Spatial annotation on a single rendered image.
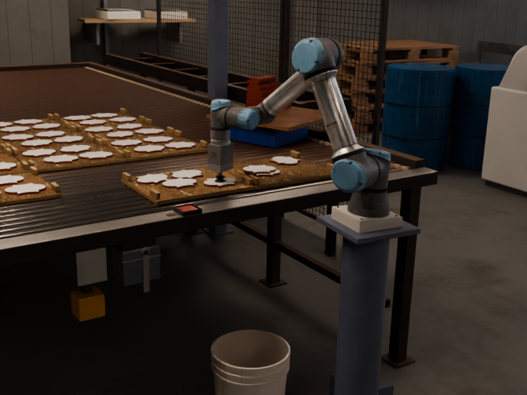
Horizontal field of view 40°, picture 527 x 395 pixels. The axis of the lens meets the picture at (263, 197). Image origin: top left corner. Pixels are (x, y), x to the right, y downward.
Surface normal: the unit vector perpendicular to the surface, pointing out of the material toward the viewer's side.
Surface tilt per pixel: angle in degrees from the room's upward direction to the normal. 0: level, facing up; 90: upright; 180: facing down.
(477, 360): 0
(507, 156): 90
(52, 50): 90
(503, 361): 0
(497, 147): 90
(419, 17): 90
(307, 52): 81
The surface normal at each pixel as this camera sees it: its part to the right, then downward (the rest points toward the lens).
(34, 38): 0.45, 0.27
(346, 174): -0.53, 0.31
